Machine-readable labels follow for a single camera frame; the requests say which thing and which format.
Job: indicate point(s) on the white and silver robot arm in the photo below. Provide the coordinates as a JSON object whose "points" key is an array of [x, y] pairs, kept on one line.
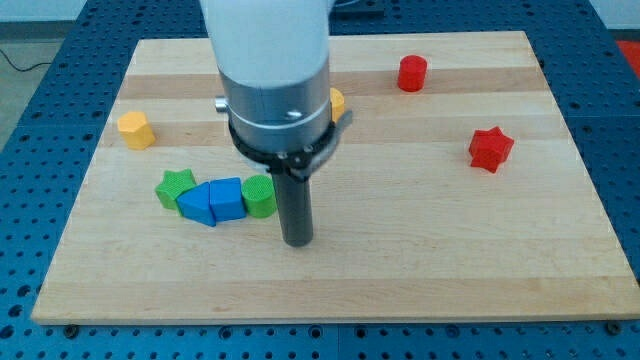
{"points": [[273, 59]]}

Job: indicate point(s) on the yellow heart block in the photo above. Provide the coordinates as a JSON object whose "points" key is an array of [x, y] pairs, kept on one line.
{"points": [[337, 101]]}

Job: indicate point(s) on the green star block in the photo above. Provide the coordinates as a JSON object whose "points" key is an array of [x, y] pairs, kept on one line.
{"points": [[172, 186]]}

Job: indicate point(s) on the red star block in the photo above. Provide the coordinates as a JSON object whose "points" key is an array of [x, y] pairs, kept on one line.
{"points": [[490, 148]]}

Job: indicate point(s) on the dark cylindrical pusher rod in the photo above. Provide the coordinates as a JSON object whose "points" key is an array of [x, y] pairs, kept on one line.
{"points": [[293, 199]]}

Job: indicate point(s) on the green cylinder block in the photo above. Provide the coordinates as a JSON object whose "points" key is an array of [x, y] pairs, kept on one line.
{"points": [[259, 196]]}

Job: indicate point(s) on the blue cube block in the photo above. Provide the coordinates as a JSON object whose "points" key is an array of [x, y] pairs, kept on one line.
{"points": [[226, 200]]}

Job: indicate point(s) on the blue triangle block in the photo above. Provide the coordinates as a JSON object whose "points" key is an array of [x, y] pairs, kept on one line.
{"points": [[194, 205]]}

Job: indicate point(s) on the wooden board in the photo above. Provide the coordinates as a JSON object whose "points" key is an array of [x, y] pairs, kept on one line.
{"points": [[405, 230]]}

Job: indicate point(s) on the red cylinder block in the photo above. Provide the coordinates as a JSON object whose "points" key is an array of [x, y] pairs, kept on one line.
{"points": [[412, 73]]}

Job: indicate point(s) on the yellow hexagon block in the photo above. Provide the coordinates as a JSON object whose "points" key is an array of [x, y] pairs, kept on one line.
{"points": [[136, 130]]}

